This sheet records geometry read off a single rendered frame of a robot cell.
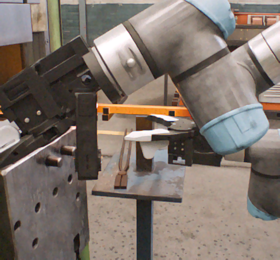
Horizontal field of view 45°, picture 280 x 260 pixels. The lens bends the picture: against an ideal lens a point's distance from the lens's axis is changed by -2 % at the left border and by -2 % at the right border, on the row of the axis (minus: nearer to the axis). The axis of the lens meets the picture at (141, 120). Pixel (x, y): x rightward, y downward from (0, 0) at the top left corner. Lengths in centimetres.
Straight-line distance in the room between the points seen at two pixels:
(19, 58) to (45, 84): 79
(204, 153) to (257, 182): 12
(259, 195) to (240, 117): 39
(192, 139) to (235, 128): 34
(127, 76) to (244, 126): 14
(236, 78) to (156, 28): 10
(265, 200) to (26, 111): 52
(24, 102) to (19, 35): 53
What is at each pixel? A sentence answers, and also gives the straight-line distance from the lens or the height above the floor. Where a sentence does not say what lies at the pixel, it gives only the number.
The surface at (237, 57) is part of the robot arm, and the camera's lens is 51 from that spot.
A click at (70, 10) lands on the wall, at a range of 899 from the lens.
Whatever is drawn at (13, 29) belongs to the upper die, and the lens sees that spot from 89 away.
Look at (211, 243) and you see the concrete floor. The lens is 208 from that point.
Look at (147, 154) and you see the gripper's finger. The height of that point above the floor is 96.
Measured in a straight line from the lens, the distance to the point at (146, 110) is 108.
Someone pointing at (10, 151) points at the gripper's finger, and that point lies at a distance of 40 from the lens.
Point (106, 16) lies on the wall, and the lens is 867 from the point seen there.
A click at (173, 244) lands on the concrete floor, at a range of 204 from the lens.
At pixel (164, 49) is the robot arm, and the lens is 37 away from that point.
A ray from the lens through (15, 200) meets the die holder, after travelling 85.
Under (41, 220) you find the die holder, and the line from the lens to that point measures 97.
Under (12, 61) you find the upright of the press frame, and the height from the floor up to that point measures 109.
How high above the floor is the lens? 124
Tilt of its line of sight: 18 degrees down
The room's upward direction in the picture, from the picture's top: straight up
